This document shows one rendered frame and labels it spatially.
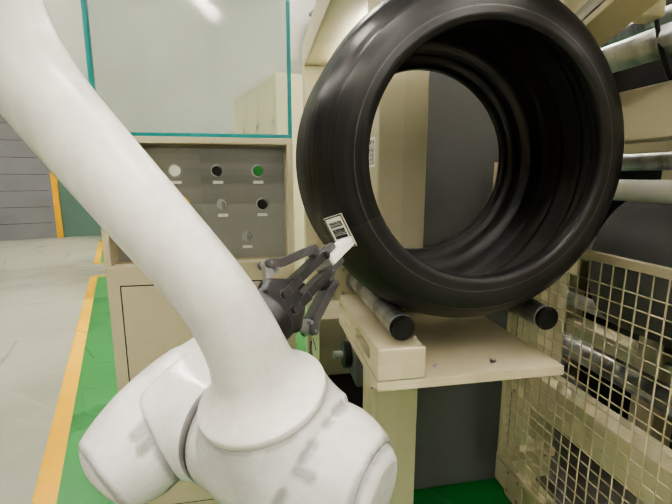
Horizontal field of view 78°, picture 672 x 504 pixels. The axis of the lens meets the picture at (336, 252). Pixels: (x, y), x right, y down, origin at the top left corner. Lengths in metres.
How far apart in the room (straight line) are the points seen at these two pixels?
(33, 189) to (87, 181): 9.25
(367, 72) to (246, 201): 0.74
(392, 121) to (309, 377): 0.83
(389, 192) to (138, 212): 0.83
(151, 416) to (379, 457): 0.21
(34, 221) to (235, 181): 8.41
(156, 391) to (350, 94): 0.48
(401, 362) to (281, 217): 0.72
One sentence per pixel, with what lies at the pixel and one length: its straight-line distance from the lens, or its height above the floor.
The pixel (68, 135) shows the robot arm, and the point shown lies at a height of 1.18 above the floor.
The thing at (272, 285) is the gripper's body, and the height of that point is 1.02.
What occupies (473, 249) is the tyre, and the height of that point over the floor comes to 0.98.
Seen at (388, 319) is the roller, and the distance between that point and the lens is 0.74.
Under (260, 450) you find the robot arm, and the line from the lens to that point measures 0.31.
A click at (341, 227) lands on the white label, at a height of 1.08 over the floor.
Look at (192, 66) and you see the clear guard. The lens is 1.35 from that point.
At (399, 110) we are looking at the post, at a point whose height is 1.32.
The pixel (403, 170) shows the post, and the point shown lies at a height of 1.17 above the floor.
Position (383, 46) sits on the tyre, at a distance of 0.70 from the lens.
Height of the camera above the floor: 1.16
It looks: 10 degrees down
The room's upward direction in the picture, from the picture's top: straight up
